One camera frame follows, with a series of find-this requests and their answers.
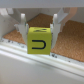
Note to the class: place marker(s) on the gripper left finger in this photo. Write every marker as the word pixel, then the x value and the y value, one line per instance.
pixel 22 26

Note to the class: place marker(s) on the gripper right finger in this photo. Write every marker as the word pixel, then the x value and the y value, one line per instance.
pixel 56 24

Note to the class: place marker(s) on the yellow block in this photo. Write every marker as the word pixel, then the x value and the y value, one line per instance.
pixel 39 41

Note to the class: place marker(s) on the white cabinet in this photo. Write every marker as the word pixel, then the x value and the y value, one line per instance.
pixel 23 68

